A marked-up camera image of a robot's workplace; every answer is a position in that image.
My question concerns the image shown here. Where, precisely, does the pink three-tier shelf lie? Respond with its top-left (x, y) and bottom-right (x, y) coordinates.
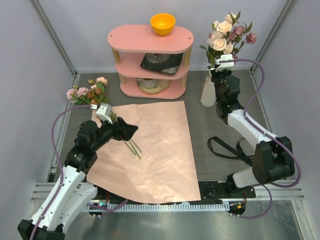
top-left (107, 24), bottom-right (194, 100)

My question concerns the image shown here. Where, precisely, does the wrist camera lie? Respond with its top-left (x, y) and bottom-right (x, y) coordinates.
top-left (90, 103), bottom-right (113, 124)
top-left (209, 54), bottom-right (236, 72)

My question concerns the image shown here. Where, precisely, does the orange plastic bowl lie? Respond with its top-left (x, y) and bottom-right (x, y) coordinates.
top-left (150, 13), bottom-right (176, 36)

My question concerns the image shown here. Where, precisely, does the black floral square plate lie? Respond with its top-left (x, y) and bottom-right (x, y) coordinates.
top-left (140, 53), bottom-right (184, 75)

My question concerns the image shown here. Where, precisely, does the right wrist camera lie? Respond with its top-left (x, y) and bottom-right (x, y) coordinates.
top-left (209, 54), bottom-right (236, 72)

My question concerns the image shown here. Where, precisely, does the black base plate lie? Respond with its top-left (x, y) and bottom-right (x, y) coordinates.
top-left (94, 181), bottom-right (256, 205)

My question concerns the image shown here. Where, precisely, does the pink wrapping paper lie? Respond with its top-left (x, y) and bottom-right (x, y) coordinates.
top-left (86, 101), bottom-right (201, 204)

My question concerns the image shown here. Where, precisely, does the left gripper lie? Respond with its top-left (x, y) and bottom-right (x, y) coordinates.
top-left (91, 115), bottom-right (138, 152)

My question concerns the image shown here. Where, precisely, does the brown orange flower stem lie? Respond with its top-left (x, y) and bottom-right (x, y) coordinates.
top-left (87, 87), bottom-right (142, 159)

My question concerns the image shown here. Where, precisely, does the black ribbon with gold text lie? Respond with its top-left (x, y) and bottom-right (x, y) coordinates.
top-left (206, 136), bottom-right (258, 168)

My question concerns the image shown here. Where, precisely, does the white ribbed ceramic vase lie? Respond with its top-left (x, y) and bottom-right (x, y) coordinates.
top-left (200, 71), bottom-right (216, 107)

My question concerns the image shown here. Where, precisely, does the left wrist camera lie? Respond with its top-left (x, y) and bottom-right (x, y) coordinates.
top-left (90, 103), bottom-right (113, 124)

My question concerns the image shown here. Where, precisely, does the light pink rose spray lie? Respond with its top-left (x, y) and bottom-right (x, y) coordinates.
top-left (66, 87), bottom-right (91, 106)

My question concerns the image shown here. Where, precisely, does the mauve pink flower bunch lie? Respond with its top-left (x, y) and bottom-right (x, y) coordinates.
top-left (227, 22), bottom-right (257, 55)

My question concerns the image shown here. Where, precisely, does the peach and orange flower bunch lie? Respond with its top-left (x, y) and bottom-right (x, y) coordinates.
top-left (208, 11), bottom-right (241, 59)

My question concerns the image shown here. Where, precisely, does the aluminium rail frame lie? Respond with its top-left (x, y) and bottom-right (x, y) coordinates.
top-left (31, 182), bottom-right (304, 212)

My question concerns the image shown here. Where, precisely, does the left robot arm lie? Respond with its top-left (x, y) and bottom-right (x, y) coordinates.
top-left (17, 117), bottom-right (139, 240)

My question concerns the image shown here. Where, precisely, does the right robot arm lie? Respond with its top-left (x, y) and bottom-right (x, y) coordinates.
top-left (210, 70), bottom-right (296, 198)

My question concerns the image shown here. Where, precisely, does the pale pink flower stem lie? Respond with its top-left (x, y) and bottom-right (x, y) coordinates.
top-left (199, 38), bottom-right (218, 69)

